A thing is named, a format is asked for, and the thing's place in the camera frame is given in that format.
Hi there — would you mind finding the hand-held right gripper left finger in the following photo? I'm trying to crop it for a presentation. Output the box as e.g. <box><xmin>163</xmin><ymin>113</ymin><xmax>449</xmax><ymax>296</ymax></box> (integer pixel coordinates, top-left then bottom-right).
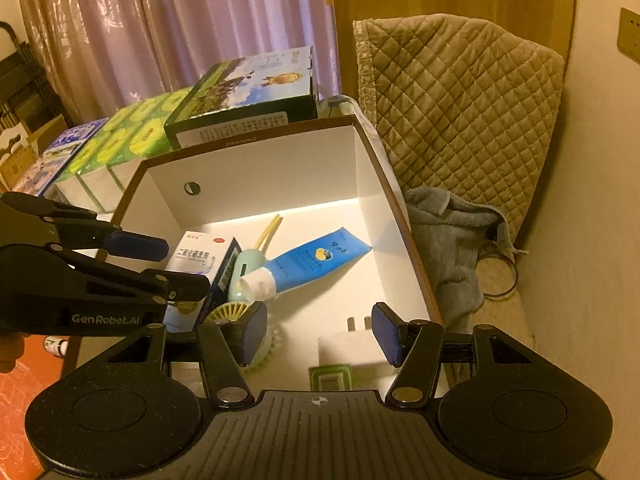
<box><xmin>100</xmin><ymin>302</ymin><xmax>269</xmax><ymax>409</ymax></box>

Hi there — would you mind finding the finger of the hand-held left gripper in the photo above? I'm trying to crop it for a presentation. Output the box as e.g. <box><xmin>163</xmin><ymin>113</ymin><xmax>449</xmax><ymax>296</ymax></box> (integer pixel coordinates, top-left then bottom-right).
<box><xmin>45</xmin><ymin>243</ymin><xmax>212</xmax><ymax>307</ymax></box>
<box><xmin>0</xmin><ymin>191</ymin><xmax>171</xmax><ymax>263</ymax></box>

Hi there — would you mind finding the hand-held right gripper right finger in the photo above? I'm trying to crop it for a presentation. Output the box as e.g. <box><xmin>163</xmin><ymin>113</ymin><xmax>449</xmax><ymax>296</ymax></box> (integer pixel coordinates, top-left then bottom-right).
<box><xmin>371</xmin><ymin>302</ymin><xmax>536</xmax><ymax>409</ymax></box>

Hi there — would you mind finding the yellow cord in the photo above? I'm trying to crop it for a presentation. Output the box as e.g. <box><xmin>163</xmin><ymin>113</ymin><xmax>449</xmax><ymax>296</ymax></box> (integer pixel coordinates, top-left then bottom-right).
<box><xmin>255</xmin><ymin>214</ymin><xmax>284</xmax><ymax>252</ymax></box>

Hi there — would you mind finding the green tissue pack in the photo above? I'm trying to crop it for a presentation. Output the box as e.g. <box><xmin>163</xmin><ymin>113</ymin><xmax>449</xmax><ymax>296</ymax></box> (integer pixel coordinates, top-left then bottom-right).
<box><xmin>54</xmin><ymin>110</ymin><xmax>146</xmax><ymax>207</ymax></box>
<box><xmin>107</xmin><ymin>89</ymin><xmax>194</xmax><ymax>196</ymax></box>
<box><xmin>80</xmin><ymin>97</ymin><xmax>171</xmax><ymax>211</ymax></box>

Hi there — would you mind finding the mint green handheld fan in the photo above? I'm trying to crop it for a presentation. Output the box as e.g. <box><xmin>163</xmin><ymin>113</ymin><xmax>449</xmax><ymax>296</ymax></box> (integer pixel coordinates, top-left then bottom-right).
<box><xmin>207</xmin><ymin>247</ymin><xmax>282</xmax><ymax>373</ymax></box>

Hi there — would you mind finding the person's left hand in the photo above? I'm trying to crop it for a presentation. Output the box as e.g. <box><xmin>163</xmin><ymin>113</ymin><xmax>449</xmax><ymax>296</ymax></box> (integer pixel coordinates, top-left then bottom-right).
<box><xmin>0</xmin><ymin>332</ymin><xmax>26</xmax><ymax>374</ymax></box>

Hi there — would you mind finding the grey towel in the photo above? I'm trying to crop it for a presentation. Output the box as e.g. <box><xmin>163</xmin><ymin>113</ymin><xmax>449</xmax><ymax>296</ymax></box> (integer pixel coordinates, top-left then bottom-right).
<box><xmin>402</xmin><ymin>185</ymin><xmax>526</xmax><ymax>332</ymax></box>

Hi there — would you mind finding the wall socket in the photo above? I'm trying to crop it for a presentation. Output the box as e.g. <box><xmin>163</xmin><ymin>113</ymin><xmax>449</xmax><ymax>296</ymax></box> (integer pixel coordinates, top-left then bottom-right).
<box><xmin>619</xmin><ymin>7</ymin><xmax>640</xmax><ymax>66</ymax></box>

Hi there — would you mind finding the brown cardboard box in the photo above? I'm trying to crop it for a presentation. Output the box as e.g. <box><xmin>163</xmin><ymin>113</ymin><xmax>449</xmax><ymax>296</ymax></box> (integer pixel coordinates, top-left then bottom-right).
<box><xmin>0</xmin><ymin>112</ymin><xmax>71</xmax><ymax>192</ymax></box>

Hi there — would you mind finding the red printed mat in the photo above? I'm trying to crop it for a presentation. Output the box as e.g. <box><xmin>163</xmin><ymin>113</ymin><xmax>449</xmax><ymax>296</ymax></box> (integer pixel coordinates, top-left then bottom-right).
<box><xmin>0</xmin><ymin>332</ymin><xmax>69</xmax><ymax>480</ymax></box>

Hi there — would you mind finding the dark green printed carton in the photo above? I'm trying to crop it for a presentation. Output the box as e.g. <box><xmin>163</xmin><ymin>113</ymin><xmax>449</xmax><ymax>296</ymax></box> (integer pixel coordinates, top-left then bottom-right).
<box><xmin>164</xmin><ymin>46</ymin><xmax>321</xmax><ymax>151</ymax></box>

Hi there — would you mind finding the dark cable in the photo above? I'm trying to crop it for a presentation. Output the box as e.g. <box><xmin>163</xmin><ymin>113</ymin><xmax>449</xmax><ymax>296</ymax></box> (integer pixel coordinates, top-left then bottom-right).
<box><xmin>477</xmin><ymin>252</ymin><xmax>522</xmax><ymax>299</ymax></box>

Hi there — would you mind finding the blue printed carton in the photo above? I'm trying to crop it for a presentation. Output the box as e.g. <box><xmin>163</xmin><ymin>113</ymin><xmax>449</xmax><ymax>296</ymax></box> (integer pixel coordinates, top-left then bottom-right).
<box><xmin>20</xmin><ymin>117</ymin><xmax>111</xmax><ymax>199</ymax></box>

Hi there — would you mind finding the blue tube with white cap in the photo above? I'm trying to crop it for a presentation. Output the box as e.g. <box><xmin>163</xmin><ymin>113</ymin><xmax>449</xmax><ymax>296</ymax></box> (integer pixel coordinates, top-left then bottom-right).
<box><xmin>241</xmin><ymin>227</ymin><xmax>373</xmax><ymax>301</ymax></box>

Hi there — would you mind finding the pale curtain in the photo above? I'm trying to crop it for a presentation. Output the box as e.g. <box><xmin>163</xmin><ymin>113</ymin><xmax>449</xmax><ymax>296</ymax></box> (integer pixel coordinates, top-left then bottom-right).
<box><xmin>15</xmin><ymin>0</ymin><xmax>342</xmax><ymax>127</ymax></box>

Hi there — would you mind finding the small green framed case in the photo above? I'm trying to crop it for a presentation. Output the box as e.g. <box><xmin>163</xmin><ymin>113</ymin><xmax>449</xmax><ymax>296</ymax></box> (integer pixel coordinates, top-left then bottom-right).
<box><xmin>307</xmin><ymin>364</ymin><xmax>354</xmax><ymax>392</ymax></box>

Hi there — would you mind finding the white blue medicine box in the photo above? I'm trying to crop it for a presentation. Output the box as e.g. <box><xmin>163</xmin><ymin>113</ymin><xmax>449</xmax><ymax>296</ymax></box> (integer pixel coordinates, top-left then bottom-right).
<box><xmin>162</xmin><ymin>232</ymin><xmax>244</xmax><ymax>333</ymax></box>

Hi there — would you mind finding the brown white-lined storage box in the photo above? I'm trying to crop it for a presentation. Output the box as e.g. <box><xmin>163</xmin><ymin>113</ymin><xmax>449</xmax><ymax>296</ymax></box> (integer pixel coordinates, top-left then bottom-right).
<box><xmin>60</xmin><ymin>114</ymin><xmax>446</xmax><ymax>396</ymax></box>

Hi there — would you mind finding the white charger plug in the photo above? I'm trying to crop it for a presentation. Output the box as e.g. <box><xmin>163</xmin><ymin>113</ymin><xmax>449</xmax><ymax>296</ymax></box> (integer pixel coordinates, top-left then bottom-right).
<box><xmin>317</xmin><ymin>316</ymin><xmax>401</xmax><ymax>367</ymax></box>

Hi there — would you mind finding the beige quilted cover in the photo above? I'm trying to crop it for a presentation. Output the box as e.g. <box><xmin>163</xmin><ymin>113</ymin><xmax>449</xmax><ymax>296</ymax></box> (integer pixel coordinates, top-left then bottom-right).
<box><xmin>352</xmin><ymin>14</ymin><xmax>566</xmax><ymax>257</ymax></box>

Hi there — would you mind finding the black rack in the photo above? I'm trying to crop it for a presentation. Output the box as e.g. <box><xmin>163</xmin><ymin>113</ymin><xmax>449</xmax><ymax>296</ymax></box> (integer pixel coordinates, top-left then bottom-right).
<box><xmin>0</xmin><ymin>22</ymin><xmax>57</xmax><ymax>132</ymax></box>

